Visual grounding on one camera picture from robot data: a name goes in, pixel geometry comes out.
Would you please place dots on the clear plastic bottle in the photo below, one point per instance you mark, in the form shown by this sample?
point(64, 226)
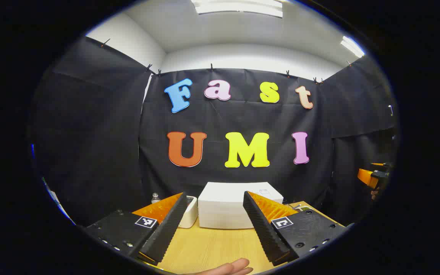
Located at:
point(155, 199)

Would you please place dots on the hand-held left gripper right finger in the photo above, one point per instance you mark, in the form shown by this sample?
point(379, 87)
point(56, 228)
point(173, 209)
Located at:
point(266, 233)

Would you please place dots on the white divided bean dish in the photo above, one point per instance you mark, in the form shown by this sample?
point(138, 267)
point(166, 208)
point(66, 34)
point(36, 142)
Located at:
point(304, 208)

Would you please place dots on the cream toaster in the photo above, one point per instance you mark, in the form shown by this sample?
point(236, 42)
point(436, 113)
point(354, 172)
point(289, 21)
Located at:
point(189, 214)

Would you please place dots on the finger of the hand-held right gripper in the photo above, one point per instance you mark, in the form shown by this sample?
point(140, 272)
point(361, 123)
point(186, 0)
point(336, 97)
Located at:
point(366, 176)

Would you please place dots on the white microwave oven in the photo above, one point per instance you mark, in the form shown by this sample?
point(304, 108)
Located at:
point(224, 206)

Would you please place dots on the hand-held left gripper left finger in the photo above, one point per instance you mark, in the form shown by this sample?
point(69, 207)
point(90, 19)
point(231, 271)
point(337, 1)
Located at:
point(166, 229)

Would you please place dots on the large ceiling light panel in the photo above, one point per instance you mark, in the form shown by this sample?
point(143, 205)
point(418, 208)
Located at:
point(239, 7)

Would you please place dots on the small ceiling light panel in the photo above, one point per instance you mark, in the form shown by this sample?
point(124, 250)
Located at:
point(351, 46)

